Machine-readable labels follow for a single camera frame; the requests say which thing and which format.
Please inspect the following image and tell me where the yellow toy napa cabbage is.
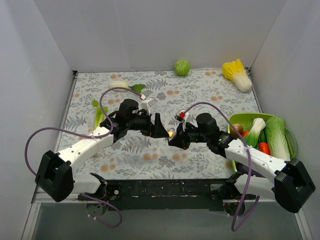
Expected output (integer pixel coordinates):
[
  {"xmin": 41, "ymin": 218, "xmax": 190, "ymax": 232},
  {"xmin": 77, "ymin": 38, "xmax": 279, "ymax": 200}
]
[{"xmin": 221, "ymin": 58, "xmax": 252, "ymax": 92}]

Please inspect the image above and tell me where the green plastic basket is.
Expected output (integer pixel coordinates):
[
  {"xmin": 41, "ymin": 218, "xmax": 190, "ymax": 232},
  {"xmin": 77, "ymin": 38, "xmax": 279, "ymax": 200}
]
[{"xmin": 228, "ymin": 112, "xmax": 298, "ymax": 158}]

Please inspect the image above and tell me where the toy bok choy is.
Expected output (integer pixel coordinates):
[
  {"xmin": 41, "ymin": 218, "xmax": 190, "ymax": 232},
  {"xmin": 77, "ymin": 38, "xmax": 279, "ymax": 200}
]
[{"xmin": 244, "ymin": 118, "xmax": 266, "ymax": 148}]

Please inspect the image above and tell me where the green toy napa cabbage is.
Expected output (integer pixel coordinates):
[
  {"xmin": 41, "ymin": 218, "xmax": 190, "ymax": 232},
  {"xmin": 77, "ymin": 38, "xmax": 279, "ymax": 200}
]
[{"xmin": 265, "ymin": 116, "xmax": 291, "ymax": 161}]

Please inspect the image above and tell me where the purple cable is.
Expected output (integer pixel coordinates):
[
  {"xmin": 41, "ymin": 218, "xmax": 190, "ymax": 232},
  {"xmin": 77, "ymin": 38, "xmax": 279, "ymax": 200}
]
[
  {"xmin": 183, "ymin": 101, "xmax": 261, "ymax": 232},
  {"xmin": 24, "ymin": 86, "xmax": 148, "ymax": 228}
]

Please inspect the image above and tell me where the orange toy carrot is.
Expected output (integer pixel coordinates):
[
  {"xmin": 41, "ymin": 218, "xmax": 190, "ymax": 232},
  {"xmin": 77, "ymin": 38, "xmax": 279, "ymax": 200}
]
[{"xmin": 258, "ymin": 142, "xmax": 270, "ymax": 155}]

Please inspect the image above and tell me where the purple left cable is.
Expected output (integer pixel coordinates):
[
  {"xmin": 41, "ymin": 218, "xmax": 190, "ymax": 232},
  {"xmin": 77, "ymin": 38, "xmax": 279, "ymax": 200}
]
[{"xmin": 24, "ymin": 86, "xmax": 148, "ymax": 228}]

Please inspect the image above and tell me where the brown toy onion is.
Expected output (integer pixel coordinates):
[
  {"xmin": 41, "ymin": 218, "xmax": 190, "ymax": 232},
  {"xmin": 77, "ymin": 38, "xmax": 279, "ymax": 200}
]
[{"xmin": 229, "ymin": 123, "xmax": 244, "ymax": 137}]

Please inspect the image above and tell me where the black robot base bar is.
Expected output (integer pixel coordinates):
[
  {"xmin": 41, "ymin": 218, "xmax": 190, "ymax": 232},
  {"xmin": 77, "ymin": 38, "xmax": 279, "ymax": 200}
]
[{"xmin": 89, "ymin": 178, "xmax": 241, "ymax": 211}]

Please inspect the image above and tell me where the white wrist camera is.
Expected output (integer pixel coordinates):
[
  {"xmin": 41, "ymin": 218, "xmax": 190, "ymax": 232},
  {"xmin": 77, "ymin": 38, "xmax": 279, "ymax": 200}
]
[
  {"xmin": 140, "ymin": 94, "xmax": 157, "ymax": 115},
  {"xmin": 174, "ymin": 110, "xmax": 196, "ymax": 134}
]

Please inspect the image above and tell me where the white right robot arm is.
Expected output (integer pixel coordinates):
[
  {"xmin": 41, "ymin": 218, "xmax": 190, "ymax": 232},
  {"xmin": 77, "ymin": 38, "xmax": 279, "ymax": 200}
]
[{"xmin": 168, "ymin": 112, "xmax": 316, "ymax": 213}]

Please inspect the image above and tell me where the floral table mat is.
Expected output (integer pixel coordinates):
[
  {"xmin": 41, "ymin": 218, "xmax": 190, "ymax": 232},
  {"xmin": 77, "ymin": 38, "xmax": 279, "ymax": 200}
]
[{"xmin": 57, "ymin": 68, "xmax": 262, "ymax": 181}]

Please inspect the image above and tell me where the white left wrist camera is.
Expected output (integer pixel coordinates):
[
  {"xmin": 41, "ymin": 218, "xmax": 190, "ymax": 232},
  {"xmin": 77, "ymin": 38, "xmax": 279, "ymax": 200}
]
[{"xmin": 140, "ymin": 94, "xmax": 157, "ymax": 115}]

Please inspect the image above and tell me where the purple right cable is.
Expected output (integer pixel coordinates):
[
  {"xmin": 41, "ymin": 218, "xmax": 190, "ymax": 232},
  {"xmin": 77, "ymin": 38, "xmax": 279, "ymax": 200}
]
[{"xmin": 183, "ymin": 101, "xmax": 261, "ymax": 232}]

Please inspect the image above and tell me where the green toy celery stalk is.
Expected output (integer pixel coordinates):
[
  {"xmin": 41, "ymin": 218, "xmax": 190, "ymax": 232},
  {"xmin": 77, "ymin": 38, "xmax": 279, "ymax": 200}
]
[{"xmin": 91, "ymin": 99, "xmax": 105, "ymax": 130}]

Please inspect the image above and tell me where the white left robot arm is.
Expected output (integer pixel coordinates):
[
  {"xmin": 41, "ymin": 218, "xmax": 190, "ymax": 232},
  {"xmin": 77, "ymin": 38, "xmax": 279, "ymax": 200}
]
[{"xmin": 35, "ymin": 99, "xmax": 169, "ymax": 202}]

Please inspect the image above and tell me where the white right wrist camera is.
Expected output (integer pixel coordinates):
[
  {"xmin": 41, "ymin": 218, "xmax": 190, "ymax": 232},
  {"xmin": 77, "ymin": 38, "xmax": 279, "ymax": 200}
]
[{"xmin": 174, "ymin": 110, "xmax": 196, "ymax": 134}]

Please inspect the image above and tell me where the small brass padlock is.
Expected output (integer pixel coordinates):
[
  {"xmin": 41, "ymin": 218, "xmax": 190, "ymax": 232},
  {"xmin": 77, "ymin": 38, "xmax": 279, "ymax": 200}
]
[{"xmin": 167, "ymin": 128, "xmax": 176, "ymax": 138}]

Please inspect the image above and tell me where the white toy radish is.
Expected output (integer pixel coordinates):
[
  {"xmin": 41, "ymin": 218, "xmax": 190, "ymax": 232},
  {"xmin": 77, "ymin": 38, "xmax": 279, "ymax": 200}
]
[{"xmin": 109, "ymin": 80, "xmax": 146, "ymax": 94}]

